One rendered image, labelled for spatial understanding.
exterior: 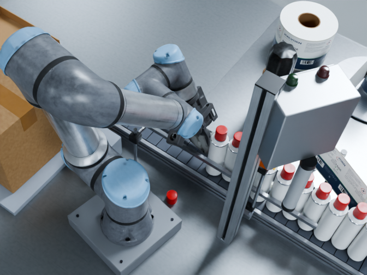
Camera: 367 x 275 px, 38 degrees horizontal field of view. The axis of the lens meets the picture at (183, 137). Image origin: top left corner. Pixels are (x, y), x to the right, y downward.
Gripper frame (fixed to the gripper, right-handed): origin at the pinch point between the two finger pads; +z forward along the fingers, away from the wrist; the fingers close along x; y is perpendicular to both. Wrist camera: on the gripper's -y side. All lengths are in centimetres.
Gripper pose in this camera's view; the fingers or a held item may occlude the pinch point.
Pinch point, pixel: (205, 153)
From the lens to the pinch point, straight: 158.7
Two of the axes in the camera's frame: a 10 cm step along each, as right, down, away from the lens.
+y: 5.7, -6.5, 5.1
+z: 3.6, 7.5, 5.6
